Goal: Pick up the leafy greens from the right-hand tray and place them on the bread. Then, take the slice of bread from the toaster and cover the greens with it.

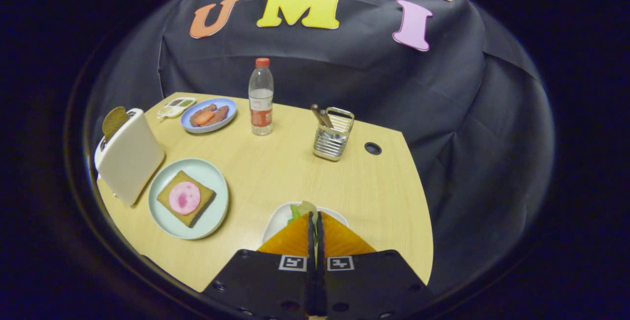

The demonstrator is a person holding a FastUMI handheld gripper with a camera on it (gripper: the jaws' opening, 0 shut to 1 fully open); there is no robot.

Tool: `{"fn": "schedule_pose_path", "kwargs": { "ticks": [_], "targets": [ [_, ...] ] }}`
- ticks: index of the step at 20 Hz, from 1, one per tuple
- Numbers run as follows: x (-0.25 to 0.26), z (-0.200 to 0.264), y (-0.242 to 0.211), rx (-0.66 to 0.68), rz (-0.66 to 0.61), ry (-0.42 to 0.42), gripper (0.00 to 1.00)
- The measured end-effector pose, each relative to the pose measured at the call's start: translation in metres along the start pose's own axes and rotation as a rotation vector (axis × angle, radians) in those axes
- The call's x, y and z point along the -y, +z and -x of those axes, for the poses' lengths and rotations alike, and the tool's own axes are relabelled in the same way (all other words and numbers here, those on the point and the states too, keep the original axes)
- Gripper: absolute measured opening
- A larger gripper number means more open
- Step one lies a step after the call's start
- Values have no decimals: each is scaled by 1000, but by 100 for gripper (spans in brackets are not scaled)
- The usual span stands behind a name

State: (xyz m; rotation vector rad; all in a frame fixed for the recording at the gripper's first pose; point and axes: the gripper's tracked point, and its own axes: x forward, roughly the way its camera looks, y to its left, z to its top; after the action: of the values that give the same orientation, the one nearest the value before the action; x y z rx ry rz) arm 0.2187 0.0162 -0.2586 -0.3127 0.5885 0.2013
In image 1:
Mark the brown meat patty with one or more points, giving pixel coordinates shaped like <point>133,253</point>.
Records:
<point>221,113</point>
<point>196,112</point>

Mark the green lettuce leaf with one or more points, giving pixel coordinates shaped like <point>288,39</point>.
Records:
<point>301,210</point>

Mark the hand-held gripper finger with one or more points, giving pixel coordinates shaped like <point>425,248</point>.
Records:
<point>311,271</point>
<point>321,271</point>

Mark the black backdrop cloth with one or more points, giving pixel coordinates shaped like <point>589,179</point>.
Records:
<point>443,113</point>

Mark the brown bread slice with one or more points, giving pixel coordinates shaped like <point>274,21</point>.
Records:
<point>114,122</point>
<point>170,202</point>

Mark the white toaster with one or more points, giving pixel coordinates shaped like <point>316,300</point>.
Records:
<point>133,162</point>

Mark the clear plastic bottle red cap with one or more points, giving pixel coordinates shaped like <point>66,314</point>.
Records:
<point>261,98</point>

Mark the pale green round plate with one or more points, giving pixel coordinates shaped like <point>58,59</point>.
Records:
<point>211,172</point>

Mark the white divided seasoning tray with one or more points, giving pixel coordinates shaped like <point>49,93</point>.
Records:
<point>174,106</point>

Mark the pink ham slice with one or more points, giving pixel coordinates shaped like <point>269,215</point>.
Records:
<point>184,198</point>

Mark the white square plate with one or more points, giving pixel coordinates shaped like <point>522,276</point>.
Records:
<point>275,224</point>

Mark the blue round plate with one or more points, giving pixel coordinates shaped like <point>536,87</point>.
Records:
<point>226,103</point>

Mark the red tomato slice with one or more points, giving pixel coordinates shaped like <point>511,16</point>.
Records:
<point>204,118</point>

